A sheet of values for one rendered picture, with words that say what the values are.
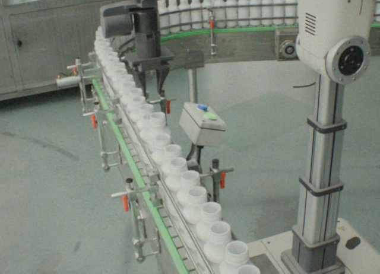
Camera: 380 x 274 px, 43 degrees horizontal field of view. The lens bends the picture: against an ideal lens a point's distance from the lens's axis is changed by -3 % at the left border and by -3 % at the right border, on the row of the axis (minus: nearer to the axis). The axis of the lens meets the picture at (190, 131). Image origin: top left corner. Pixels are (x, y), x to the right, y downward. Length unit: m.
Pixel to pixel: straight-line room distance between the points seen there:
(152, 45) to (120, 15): 0.10
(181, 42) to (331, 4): 1.17
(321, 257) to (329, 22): 0.95
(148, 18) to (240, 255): 0.54
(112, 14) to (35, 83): 3.20
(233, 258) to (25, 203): 2.40
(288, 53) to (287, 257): 0.99
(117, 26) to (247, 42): 1.55
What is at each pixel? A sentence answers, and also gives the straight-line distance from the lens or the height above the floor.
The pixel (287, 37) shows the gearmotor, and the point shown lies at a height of 0.98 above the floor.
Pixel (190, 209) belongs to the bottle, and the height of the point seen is 1.13.
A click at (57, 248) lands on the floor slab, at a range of 2.72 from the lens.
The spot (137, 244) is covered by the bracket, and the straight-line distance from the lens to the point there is 1.20.
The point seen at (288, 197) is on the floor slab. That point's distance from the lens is 2.95.
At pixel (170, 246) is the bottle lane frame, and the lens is 1.09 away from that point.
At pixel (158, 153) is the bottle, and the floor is 1.13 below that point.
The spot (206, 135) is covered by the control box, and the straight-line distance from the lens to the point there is 1.33.
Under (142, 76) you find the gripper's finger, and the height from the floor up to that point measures 1.31.
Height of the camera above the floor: 1.72
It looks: 28 degrees down
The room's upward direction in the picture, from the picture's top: 3 degrees counter-clockwise
